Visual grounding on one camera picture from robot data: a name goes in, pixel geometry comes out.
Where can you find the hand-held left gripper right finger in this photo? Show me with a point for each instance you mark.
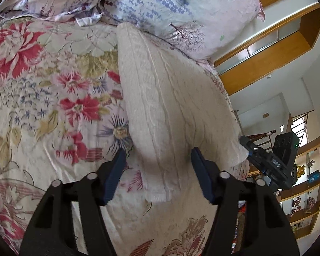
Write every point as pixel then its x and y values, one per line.
pixel 202 180

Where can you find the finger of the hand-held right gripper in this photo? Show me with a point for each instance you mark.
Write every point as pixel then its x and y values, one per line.
pixel 249 146

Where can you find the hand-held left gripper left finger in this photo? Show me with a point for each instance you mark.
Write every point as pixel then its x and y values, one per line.
pixel 114 177

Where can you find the golden figurine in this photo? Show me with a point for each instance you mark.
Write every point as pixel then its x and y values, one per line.
pixel 301 171

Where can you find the stair railing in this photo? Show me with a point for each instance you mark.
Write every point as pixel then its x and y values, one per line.
pixel 298 128

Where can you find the blue box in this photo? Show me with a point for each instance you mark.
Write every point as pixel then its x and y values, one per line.
pixel 314 177

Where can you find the wooden display shelf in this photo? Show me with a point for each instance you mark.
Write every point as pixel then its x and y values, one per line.
pixel 305 192

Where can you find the wooden wardrobe with glass panels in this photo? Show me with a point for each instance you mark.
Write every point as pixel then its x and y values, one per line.
pixel 264 66

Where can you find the floral bed sheet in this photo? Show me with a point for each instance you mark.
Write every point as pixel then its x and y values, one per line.
pixel 42 98

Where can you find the pillow with tree print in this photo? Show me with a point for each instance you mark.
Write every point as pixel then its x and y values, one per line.
pixel 192 8

